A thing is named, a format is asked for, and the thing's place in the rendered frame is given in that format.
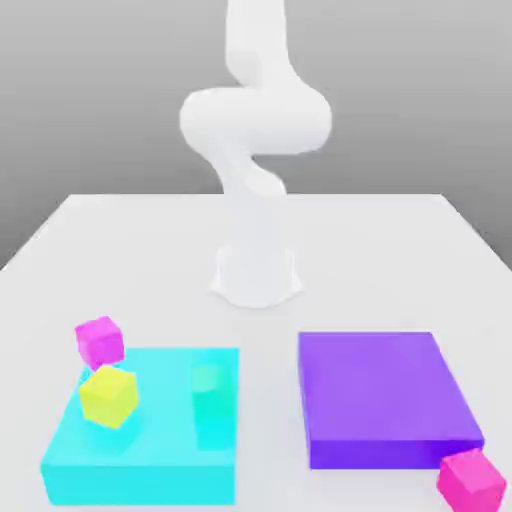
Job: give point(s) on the large purple box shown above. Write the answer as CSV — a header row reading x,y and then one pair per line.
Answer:
x,y
380,392

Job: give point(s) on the small pink cube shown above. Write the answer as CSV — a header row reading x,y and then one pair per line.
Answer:
x,y
472,482

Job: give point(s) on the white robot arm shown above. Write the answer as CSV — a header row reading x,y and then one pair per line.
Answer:
x,y
256,120

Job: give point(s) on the small turquoise cube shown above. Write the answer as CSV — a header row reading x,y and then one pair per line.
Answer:
x,y
212,408

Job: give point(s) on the small magenta cube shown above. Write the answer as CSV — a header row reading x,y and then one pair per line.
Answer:
x,y
100,342

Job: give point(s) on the large cyan box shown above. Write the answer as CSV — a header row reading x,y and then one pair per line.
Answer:
x,y
160,452

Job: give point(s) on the small yellow cube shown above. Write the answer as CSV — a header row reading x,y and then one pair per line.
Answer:
x,y
108,396

